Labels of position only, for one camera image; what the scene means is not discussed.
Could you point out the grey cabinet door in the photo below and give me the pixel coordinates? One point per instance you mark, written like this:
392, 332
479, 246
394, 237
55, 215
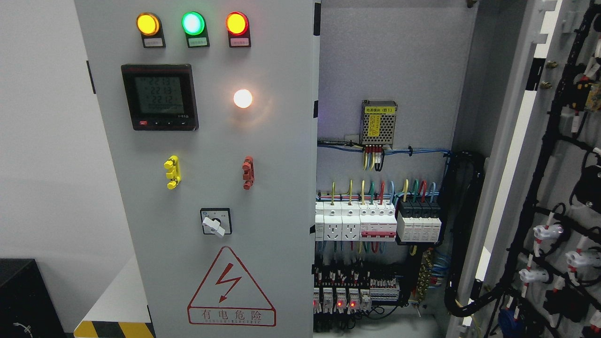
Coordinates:
514, 164
279, 130

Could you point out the red indicator lamp left door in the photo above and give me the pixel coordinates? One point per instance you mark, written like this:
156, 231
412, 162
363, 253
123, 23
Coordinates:
238, 30

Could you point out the green indicator lamp left door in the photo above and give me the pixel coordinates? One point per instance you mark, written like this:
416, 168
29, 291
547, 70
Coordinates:
195, 28

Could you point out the yellow indicator lamp left door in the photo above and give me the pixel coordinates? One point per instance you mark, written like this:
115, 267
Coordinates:
150, 28

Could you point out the red test terminal block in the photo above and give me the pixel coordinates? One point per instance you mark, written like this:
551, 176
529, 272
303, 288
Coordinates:
248, 172

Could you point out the white socket breaker row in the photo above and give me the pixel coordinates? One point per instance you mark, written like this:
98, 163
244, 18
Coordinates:
341, 221

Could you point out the white glowing indicator lamp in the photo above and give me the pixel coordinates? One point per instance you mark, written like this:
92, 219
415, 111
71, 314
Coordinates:
242, 98

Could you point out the perforated metal power supply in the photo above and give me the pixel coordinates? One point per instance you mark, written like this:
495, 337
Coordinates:
378, 122

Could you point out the black white surge protector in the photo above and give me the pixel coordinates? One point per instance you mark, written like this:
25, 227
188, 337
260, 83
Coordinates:
418, 222

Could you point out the yellow test terminal block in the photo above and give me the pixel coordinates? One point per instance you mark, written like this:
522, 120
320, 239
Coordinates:
173, 172

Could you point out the relay and terminal row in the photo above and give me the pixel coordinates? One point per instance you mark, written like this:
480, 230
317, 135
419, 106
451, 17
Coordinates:
344, 294

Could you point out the grey electrical cabinet body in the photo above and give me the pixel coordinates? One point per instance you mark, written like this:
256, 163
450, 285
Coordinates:
411, 52

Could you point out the red electric hazard warning sticker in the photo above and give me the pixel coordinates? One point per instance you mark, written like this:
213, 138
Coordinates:
229, 295

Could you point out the black digital power meter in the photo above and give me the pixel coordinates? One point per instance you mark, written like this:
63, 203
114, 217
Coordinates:
161, 97

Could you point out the black box at left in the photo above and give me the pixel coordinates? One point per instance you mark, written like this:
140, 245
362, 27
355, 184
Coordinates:
26, 310

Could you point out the white rotary selector switch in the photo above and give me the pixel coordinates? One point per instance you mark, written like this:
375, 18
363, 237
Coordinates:
216, 221

